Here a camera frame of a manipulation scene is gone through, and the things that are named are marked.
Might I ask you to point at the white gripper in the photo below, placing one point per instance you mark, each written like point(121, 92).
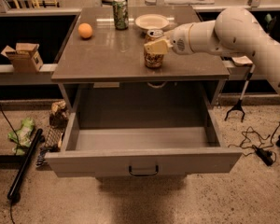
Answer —
point(179, 39)

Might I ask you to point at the orange soda can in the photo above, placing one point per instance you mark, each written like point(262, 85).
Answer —
point(153, 60)

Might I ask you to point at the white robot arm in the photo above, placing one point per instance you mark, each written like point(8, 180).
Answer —
point(235, 32)

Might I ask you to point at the green soda can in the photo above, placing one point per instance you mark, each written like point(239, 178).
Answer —
point(120, 14)

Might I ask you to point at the grey cabinet with top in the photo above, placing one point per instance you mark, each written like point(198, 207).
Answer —
point(117, 56)

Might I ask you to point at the open grey top drawer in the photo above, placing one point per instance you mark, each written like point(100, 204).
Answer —
point(112, 129)

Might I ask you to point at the white bowl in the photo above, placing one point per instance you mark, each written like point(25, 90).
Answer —
point(151, 21)

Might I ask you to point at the orange fruit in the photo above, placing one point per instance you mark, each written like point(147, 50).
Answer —
point(85, 30)

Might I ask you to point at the white foam takeout tray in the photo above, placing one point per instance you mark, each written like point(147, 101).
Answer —
point(241, 61)

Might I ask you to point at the reacher grabber tool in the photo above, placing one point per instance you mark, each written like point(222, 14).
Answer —
point(238, 105)

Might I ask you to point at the brown snack bag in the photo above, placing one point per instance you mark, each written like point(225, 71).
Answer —
point(58, 115)

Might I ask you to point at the brown cardboard box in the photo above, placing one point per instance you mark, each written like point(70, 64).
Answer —
point(25, 58)

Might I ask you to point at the black pole left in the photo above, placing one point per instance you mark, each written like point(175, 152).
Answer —
point(14, 191)

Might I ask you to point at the blue patterned snack bag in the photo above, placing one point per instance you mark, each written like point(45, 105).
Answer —
point(40, 161)

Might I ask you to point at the green chip bag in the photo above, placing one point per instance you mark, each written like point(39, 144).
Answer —
point(22, 136)

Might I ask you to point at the black drawer handle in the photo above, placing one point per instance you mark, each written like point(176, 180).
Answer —
point(139, 174)

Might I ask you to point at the black power adapter with cable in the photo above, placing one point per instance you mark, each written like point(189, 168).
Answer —
point(265, 155)

